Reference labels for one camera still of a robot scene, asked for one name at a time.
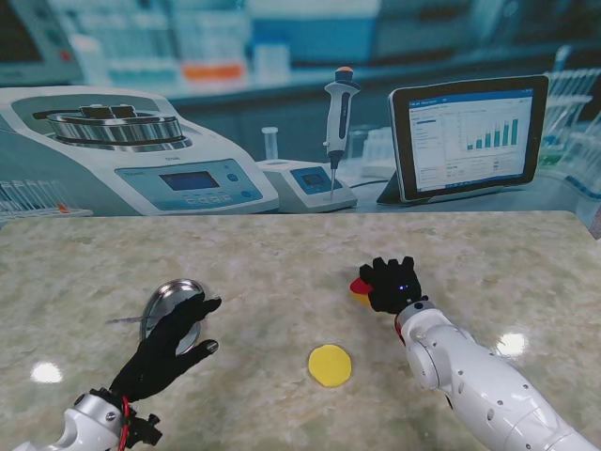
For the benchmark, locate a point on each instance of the lab scene backdrop poster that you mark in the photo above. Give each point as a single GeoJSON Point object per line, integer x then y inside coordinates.
{"type": "Point", "coordinates": [282, 47]}

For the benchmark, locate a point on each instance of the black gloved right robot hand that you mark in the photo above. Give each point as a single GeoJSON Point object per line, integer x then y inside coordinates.
{"type": "Point", "coordinates": [394, 286]}

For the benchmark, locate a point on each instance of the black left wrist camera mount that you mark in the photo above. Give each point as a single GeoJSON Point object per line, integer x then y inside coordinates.
{"type": "Point", "coordinates": [143, 430]}

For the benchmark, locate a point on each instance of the clear culture dish yellow base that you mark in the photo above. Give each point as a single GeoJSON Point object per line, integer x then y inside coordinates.
{"type": "Point", "coordinates": [361, 298]}

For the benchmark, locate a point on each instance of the clear culture dish yellow lid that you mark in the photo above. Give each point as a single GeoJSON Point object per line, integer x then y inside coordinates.
{"type": "Point", "coordinates": [328, 365]}

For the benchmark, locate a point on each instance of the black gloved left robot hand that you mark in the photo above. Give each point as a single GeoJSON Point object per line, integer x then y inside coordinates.
{"type": "Point", "coordinates": [150, 366]}

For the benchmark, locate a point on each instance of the red filter paper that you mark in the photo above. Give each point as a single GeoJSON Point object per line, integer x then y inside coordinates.
{"type": "Point", "coordinates": [359, 284]}

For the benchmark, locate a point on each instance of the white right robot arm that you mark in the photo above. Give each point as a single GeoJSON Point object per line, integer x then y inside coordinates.
{"type": "Point", "coordinates": [460, 362]}

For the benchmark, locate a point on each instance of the round stainless steel tray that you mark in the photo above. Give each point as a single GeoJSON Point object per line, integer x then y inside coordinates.
{"type": "Point", "coordinates": [164, 296]}

